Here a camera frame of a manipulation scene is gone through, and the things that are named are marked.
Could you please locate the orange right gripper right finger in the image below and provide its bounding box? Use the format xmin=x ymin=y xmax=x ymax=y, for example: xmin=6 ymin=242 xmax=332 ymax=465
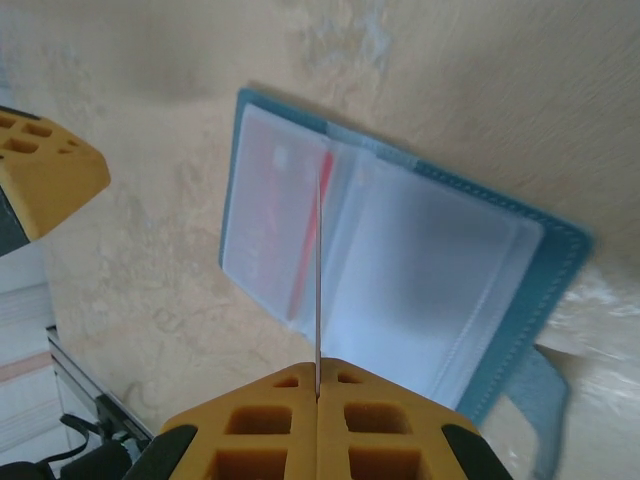
xmin=318 ymin=357 xmax=496 ymax=480

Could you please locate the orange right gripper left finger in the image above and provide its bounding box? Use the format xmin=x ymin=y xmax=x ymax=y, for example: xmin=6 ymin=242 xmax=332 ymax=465
xmin=130 ymin=357 xmax=320 ymax=480

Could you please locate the red credit card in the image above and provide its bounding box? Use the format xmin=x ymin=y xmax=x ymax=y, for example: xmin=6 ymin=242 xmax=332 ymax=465
xmin=313 ymin=167 xmax=325 ymax=404
xmin=238 ymin=113 xmax=335 ymax=321

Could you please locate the teal leather card holder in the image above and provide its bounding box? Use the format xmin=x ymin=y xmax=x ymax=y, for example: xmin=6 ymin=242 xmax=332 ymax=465
xmin=216 ymin=87 xmax=597 ymax=480

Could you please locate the aluminium table edge rail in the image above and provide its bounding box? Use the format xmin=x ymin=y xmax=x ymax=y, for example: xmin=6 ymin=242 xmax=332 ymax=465
xmin=45 ymin=324 xmax=154 ymax=451

